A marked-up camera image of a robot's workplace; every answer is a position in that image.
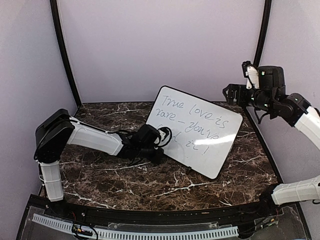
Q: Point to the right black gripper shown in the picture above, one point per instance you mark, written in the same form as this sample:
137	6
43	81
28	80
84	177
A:
230	98

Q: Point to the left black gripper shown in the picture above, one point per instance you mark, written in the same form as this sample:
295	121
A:
155	160

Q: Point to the white whiteboard black frame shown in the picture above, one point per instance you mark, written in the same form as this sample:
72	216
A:
203	133

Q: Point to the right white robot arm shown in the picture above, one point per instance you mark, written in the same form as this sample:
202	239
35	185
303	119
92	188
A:
265	90

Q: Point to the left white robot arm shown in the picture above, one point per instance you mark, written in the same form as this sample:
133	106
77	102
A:
61	129

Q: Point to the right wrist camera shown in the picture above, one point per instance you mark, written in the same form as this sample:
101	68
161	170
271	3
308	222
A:
251	73

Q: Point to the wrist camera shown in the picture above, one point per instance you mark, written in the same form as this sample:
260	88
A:
165	136
251	73

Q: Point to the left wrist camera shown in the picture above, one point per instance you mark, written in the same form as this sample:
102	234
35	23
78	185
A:
165	136

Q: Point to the right black frame post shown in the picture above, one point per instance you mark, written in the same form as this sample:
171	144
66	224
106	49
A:
263	32

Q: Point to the black frame post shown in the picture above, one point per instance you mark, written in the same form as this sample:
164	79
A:
263	32
63	52

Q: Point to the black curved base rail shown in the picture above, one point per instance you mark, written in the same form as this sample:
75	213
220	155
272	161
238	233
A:
243	215

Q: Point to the grey slotted cable duct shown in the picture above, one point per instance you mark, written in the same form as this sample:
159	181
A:
121	231

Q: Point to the left black frame post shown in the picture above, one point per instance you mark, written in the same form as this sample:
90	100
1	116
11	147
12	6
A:
63	52

